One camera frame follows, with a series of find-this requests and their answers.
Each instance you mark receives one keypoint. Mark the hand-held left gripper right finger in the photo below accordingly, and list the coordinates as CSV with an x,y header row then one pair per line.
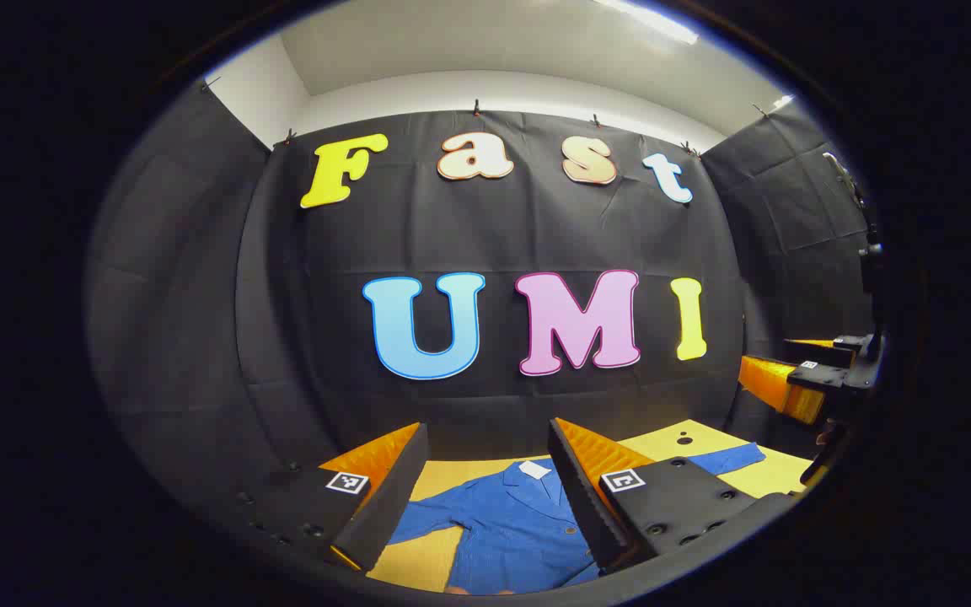
x,y
587,506

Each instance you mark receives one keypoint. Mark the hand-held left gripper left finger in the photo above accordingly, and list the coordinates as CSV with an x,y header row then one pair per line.
x,y
388,506

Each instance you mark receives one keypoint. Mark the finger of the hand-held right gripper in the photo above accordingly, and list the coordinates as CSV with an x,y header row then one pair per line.
x,y
818,378
831,350

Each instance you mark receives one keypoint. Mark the blue shirt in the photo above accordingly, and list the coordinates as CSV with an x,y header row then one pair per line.
x,y
511,523

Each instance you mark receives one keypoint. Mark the black backdrop cloth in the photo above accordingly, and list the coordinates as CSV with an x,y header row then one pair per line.
x,y
199,295

